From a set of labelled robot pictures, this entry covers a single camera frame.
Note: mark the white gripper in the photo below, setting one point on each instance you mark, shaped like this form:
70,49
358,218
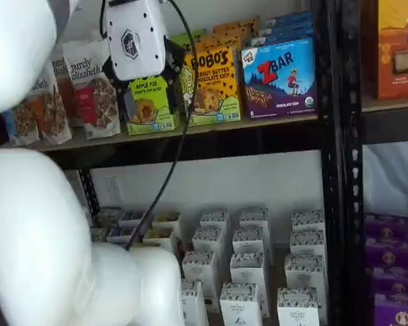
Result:
136,40

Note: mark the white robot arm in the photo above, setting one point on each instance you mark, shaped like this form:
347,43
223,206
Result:
37,220

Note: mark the green Bobo's apple pie box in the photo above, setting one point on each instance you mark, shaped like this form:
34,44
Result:
185,40
199,33
156,115

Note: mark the yellow Bobo's peanut butter box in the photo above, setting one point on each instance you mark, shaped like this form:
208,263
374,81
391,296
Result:
217,102
224,44
231,35
238,25

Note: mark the wooden shelf board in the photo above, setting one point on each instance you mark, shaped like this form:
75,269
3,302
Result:
391,103
217,127

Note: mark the black metal shelf rack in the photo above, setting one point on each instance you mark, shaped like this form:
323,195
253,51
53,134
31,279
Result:
353,169
224,146

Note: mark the blue Zbar box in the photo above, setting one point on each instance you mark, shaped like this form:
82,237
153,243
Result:
275,40
289,30
279,85
292,18

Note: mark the blue white granola box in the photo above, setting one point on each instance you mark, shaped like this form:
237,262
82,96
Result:
131,218
119,234

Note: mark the green white cereal box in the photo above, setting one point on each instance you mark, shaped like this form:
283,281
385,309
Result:
98,234
109,217

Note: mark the banana nut granola box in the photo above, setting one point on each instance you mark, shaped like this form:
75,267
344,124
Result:
166,220
160,237

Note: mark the large orange box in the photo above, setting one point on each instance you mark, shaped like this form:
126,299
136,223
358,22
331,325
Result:
394,34

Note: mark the purple snack box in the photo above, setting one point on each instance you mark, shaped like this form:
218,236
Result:
399,314
387,225
398,282
389,254

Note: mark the granola bag red label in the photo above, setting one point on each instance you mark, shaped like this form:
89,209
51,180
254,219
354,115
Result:
95,112

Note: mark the granola bag orange label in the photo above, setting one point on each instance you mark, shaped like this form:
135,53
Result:
64,95
51,119

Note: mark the white granola bag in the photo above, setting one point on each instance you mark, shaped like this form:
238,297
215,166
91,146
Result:
24,125

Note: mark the white patterned carton group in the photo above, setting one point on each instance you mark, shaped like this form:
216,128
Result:
275,268

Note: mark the white plastic sheet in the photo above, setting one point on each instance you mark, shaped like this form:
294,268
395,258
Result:
394,180

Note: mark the white wall outlet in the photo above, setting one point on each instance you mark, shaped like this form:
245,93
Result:
112,188

